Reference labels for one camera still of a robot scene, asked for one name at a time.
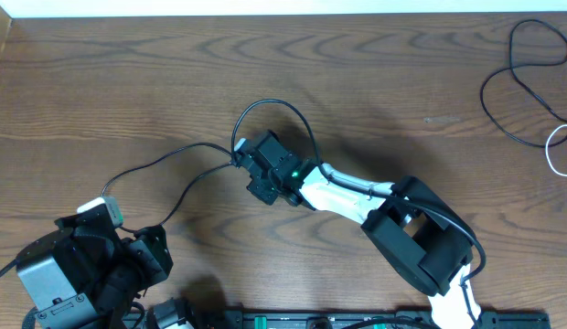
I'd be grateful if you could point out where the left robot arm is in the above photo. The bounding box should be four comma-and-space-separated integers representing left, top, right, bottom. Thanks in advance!
16, 225, 173, 328

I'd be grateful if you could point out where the black camera cable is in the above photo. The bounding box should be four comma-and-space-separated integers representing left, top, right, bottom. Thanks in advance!
230, 98, 488, 321
0, 258, 19, 287

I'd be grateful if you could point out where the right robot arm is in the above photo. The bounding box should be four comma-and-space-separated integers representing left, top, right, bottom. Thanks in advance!
232, 131, 481, 328

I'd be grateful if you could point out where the black left camera cable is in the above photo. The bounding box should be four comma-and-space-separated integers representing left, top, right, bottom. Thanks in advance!
0, 258, 19, 287

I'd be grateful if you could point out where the white USB cable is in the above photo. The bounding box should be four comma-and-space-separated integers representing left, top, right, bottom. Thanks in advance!
544, 123, 567, 178

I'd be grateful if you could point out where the black right camera cable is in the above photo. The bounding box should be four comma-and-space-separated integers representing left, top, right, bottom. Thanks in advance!
230, 98, 488, 321

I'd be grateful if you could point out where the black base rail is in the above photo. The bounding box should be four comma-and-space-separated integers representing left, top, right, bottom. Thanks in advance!
123, 296, 552, 329

